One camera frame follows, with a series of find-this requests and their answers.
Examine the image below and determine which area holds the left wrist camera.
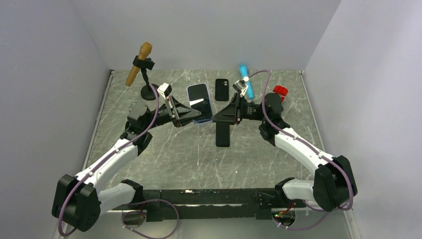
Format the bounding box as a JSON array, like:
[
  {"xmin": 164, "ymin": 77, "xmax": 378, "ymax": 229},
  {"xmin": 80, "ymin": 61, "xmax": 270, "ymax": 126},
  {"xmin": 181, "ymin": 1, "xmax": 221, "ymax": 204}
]
[{"xmin": 157, "ymin": 83, "xmax": 172, "ymax": 99}]

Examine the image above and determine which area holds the gold microphone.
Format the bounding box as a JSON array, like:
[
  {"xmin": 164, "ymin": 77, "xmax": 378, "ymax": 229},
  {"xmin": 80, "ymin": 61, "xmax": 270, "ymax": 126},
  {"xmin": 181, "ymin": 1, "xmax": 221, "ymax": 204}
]
[{"xmin": 125, "ymin": 42, "xmax": 155, "ymax": 87}]

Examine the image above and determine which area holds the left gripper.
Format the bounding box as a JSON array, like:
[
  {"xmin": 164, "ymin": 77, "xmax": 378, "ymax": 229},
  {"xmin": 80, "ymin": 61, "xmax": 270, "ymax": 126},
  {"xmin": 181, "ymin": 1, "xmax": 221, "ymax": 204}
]
[{"xmin": 143, "ymin": 95, "xmax": 202, "ymax": 130}]

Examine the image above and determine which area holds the black microphone stand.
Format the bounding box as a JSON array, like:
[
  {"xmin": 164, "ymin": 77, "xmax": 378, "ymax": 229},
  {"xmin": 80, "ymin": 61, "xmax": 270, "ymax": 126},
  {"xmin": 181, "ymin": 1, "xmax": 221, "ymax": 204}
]
[{"xmin": 133, "ymin": 56, "xmax": 158, "ymax": 101}]

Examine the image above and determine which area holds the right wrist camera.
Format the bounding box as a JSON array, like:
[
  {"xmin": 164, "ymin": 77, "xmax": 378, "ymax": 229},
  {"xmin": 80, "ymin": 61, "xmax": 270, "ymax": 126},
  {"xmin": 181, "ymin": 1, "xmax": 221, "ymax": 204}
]
[{"xmin": 233, "ymin": 77, "xmax": 249, "ymax": 97}]

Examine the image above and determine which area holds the black phone case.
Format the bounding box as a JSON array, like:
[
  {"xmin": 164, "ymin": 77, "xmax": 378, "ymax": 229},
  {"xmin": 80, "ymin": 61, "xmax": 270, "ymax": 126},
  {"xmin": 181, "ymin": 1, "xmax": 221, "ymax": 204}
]
[{"xmin": 214, "ymin": 79, "xmax": 229, "ymax": 102}]

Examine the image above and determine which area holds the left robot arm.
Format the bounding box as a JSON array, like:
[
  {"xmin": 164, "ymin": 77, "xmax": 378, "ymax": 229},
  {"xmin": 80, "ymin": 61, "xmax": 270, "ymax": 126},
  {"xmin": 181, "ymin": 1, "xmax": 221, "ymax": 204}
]
[{"xmin": 52, "ymin": 96, "xmax": 201, "ymax": 232}]

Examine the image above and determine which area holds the black base frame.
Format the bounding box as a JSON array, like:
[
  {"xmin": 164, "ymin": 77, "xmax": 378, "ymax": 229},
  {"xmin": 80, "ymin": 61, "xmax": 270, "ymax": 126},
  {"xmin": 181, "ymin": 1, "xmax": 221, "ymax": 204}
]
[{"xmin": 116, "ymin": 188, "xmax": 305, "ymax": 222}]

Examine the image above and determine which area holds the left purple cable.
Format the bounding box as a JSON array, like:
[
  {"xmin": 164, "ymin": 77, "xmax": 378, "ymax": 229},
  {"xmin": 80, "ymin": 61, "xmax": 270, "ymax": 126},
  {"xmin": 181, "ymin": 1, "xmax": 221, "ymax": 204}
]
[{"xmin": 57, "ymin": 84, "xmax": 180, "ymax": 239}]

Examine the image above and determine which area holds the blue microphone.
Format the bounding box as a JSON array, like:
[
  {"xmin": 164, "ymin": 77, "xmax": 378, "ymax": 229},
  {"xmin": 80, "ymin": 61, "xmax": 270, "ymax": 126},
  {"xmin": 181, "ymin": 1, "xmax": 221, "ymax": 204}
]
[{"xmin": 239, "ymin": 64, "xmax": 255, "ymax": 101}]

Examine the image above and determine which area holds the purple cable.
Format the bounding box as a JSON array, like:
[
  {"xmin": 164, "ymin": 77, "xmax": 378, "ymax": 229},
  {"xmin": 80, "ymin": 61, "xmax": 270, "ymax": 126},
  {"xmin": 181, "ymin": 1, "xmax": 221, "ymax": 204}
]
[
  {"xmin": 245, "ymin": 70, "xmax": 354, "ymax": 231},
  {"xmin": 57, "ymin": 84, "xmax": 180, "ymax": 239}
]

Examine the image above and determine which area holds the red toy object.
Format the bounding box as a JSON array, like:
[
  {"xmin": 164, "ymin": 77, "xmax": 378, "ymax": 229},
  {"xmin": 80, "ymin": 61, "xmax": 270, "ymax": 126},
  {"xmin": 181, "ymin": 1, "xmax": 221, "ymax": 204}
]
[{"xmin": 273, "ymin": 85, "xmax": 289, "ymax": 102}]

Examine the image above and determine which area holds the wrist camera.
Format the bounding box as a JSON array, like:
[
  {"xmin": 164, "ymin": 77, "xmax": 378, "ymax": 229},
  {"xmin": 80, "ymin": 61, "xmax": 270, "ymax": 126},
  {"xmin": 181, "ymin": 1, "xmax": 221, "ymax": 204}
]
[
  {"xmin": 233, "ymin": 77, "xmax": 249, "ymax": 97},
  {"xmin": 157, "ymin": 83, "xmax": 172, "ymax": 99}
]

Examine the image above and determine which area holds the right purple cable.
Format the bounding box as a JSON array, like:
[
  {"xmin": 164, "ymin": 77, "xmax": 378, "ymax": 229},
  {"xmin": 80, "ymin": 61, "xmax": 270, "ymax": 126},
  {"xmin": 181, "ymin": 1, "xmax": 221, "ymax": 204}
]
[{"xmin": 245, "ymin": 70, "xmax": 354, "ymax": 231}]

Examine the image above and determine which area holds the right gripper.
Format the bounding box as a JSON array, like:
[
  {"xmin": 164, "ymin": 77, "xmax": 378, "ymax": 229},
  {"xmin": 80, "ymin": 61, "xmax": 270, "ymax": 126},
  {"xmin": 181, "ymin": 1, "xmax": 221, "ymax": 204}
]
[{"xmin": 211, "ymin": 93, "xmax": 268, "ymax": 125}]

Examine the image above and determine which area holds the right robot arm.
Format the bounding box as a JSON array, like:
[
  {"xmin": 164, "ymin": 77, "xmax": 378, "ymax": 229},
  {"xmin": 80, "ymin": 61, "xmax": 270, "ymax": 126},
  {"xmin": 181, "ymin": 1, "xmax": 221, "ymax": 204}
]
[{"xmin": 212, "ymin": 93, "xmax": 358, "ymax": 212}]

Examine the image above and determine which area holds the black phone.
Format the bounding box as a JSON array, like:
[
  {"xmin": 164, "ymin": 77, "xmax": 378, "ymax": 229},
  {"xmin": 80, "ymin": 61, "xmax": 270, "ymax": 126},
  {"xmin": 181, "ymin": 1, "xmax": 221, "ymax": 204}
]
[{"xmin": 215, "ymin": 122, "xmax": 230, "ymax": 147}]

